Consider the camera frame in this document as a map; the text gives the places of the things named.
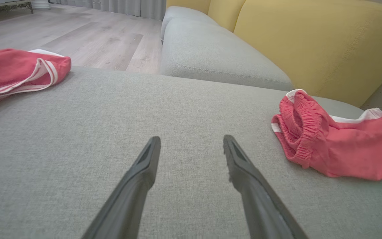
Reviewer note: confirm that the grey cabinet with wooden legs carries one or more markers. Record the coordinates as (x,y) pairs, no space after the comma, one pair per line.
(2,4)

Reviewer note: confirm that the large grey sofa seat cushion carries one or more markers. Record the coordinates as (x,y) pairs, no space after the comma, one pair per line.
(78,149)

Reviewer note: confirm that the red shorts with white panel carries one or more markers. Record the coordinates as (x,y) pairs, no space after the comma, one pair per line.
(343,149)

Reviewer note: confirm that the red jersey with white trim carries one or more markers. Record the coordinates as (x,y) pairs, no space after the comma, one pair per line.
(8,69)

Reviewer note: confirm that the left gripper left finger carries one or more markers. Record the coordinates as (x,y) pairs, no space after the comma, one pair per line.
(128,199)

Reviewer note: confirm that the white ribbed pot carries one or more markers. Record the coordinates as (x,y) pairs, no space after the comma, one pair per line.
(40,4)

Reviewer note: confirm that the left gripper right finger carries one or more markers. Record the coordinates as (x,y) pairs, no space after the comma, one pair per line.
(260,205)

